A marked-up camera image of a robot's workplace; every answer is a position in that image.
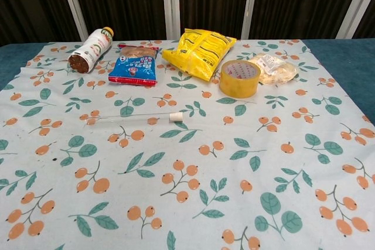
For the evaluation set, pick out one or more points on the white drink bottle yellow cap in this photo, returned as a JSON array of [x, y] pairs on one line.
[[93, 48]]

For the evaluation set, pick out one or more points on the blue cookie snack packet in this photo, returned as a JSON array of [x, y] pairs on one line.
[[134, 68]]

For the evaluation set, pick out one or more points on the yellow snack bag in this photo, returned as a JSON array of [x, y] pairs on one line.
[[199, 54]]

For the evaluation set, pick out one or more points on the clear packing tape roll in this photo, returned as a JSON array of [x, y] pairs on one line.
[[237, 87]]

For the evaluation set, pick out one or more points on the clear glass test tube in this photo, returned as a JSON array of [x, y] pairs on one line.
[[132, 119]]

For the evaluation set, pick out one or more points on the white fruit print tablecloth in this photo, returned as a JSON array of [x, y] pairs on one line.
[[187, 159]]

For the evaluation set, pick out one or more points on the clear bag of crackers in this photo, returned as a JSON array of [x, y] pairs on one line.
[[278, 71]]

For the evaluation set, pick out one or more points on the small white stopper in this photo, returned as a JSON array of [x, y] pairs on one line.
[[175, 117]]

